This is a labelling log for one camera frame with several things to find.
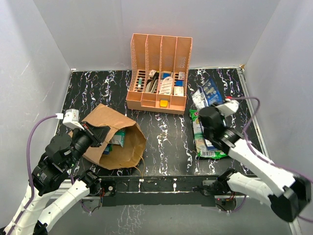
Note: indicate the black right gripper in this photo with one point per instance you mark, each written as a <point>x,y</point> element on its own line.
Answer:
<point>222,117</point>

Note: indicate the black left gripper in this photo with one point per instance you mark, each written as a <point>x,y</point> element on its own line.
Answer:
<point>99,133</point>

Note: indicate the green chips bag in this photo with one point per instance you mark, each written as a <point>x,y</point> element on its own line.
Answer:
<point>204,148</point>

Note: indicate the brown paper bag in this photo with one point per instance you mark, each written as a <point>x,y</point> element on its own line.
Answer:
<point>124,157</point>

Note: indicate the blue cookie snack bag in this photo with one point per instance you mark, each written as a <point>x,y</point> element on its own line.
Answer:
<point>207,95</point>

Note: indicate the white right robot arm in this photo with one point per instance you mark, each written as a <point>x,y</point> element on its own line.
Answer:
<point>286,193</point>

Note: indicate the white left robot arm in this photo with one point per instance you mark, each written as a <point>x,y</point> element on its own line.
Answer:
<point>33,216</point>

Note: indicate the teal candy snack bag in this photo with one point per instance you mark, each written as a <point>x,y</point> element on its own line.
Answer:
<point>117,139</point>

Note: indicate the yellow sticky note block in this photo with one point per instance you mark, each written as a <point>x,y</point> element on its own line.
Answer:
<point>163,103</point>

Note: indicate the white label card pack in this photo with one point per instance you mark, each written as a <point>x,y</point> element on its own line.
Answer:
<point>166,86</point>

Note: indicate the white glue stick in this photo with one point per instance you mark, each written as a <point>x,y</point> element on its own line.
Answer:
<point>139,83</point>

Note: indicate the orange plastic desk organizer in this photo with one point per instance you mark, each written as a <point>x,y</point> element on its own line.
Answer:
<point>155,57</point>

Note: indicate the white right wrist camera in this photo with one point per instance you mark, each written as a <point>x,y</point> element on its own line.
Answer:
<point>228,106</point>

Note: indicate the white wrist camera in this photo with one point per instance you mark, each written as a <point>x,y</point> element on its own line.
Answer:
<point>71,119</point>
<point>228,106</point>

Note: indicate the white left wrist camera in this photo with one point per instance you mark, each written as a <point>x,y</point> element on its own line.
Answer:
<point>71,119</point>

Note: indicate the black mounting rail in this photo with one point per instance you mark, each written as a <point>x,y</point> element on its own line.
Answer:
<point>160,190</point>

